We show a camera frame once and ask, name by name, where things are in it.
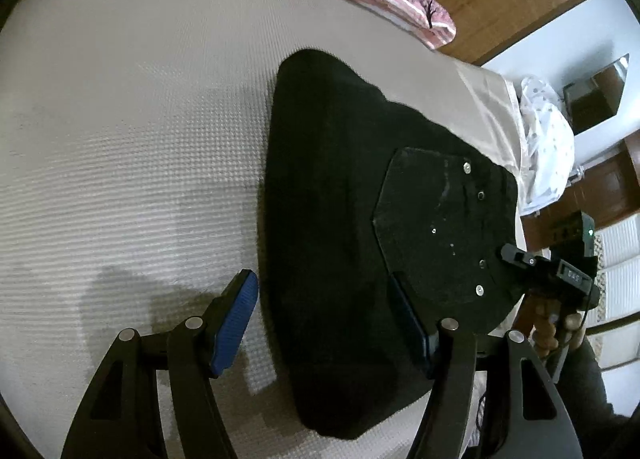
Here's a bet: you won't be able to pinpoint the beige textured bed mattress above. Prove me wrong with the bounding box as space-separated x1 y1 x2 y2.
0 0 531 459

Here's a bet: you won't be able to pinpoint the beige satin cloth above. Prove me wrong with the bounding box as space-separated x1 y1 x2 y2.
435 52 533 217

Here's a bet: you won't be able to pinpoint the white ribbed panel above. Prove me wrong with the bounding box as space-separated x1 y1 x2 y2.
592 216 640 335

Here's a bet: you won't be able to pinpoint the black pants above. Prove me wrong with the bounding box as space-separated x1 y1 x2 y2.
256 48 523 441

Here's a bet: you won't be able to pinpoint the white dotted cloth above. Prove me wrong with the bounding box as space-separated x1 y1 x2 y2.
519 76 577 216

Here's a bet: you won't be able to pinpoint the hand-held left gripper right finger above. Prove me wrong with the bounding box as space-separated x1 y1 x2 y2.
390 271 586 459

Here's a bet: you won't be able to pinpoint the person's right forearm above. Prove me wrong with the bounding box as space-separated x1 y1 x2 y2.
547 336 632 445

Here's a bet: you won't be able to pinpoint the person's right hand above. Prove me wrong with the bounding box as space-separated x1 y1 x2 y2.
514 293 587 361

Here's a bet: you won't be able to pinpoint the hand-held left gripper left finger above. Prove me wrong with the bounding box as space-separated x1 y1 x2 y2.
60 269 261 459

